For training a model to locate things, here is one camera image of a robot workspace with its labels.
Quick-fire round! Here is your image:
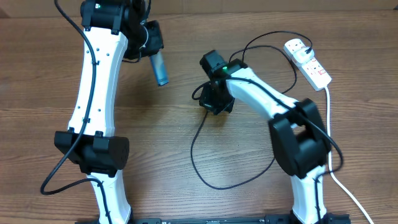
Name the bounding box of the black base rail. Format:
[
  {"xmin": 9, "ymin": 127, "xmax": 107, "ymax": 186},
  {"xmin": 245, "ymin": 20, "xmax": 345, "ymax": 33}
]
[{"xmin": 75, "ymin": 213, "xmax": 351, "ymax": 224}]

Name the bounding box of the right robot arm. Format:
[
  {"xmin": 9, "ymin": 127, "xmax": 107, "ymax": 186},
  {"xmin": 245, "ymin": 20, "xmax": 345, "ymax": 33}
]
[{"xmin": 198, "ymin": 50, "xmax": 331, "ymax": 223}]

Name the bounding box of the white charger plug adapter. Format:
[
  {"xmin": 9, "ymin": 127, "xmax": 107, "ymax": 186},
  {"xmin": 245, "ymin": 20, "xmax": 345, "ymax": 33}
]
[{"xmin": 292, "ymin": 47, "xmax": 315, "ymax": 67}]

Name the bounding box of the blue Galaxy smartphone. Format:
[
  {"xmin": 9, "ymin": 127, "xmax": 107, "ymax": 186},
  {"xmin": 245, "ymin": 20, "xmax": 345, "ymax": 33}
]
[{"xmin": 150, "ymin": 51, "xmax": 169, "ymax": 86}]

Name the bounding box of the white power strip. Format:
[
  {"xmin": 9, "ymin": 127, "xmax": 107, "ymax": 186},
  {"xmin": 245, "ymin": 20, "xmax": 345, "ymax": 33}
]
[{"xmin": 284, "ymin": 39, "xmax": 331, "ymax": 91}]

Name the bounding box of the white power strip cord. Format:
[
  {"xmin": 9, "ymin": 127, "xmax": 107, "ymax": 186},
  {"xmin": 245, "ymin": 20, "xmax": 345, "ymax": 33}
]
[{"xmin": 323, "ymin": 86, "xmax": 375, "ymax": 224}]

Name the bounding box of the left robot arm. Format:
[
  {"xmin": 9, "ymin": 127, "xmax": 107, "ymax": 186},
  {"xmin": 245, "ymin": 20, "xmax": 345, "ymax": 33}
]
[{"xmin": 54, "ymin": 0, "xmax": 169, "ymax": 223}]

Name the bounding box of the black USB charging cable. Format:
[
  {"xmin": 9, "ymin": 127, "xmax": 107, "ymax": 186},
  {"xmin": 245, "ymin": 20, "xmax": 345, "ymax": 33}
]
[{"xmin": 190, "ymin": 30, "xmax": 313, "ymax": 190}]

